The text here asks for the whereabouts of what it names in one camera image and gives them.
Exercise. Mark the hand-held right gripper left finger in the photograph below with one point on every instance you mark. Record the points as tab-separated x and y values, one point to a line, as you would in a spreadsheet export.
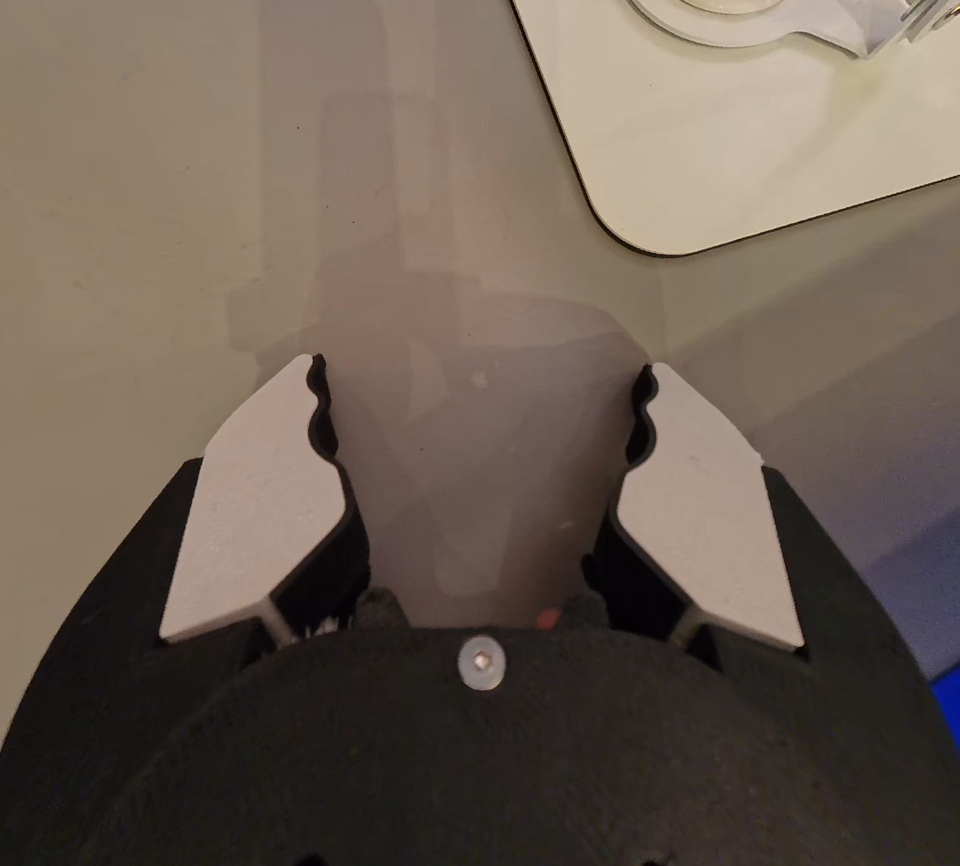
255	521

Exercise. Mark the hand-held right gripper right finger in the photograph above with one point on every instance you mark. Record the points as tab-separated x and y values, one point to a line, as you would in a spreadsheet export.
712	528

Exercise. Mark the blue plastic bin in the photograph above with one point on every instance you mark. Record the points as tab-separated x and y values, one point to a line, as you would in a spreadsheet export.
946	693

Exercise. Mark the white stand base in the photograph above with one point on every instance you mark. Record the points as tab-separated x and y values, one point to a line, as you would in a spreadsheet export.
712	145

